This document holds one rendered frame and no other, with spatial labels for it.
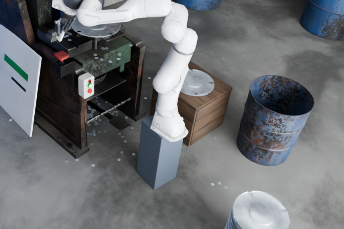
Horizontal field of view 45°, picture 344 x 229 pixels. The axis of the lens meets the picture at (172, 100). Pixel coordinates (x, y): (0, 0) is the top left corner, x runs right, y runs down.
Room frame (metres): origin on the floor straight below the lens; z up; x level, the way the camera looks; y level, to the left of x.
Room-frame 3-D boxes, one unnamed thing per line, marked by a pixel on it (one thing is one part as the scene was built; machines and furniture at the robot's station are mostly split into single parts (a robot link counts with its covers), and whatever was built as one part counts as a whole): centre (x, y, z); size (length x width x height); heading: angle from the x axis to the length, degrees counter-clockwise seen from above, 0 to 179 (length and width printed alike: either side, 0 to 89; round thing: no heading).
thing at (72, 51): (2.22, 0.62, 0.68); 0.45 x 0.30 x 0.06; 145
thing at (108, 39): (2.11, 0.48, 0.72); 0.25 x 0.14 x 0.14; 55
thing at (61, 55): (1.81, 0.62, 0.72); 0.07 x 0.06 x 0.08; 55
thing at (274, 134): (2.16, -0.69, 0.24); 0.42 x 0.42 x 0.48
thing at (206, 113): (2.31, -0.13, 0.18); 0.40 x 0.38 x 0.35; 51
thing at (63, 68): (1.83, 0.61, 0.62); 0.10 x 0.06 x 0.20; 145
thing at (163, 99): (1.78, 0.01, 0.71); 0.18 x 0.11 x 0.25; 155
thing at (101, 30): (2.14, 0.52, 0.78); 0.29 x 0.29 x 0.01
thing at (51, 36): (2.08, 0.72, 0.76); 0.17 x 0.06 x 0.10; 145
